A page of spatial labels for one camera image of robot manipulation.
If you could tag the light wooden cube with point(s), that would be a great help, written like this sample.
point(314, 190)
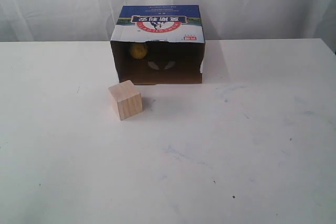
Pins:
point(126, 99)

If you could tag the white backdrop curtain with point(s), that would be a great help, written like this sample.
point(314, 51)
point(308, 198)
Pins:
point(81, 20)

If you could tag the blue white cardboard box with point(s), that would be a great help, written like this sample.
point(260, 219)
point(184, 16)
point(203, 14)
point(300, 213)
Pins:
point(175, 39)

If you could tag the yellow tennis ball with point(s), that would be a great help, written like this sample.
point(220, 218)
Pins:
point(138, 50)

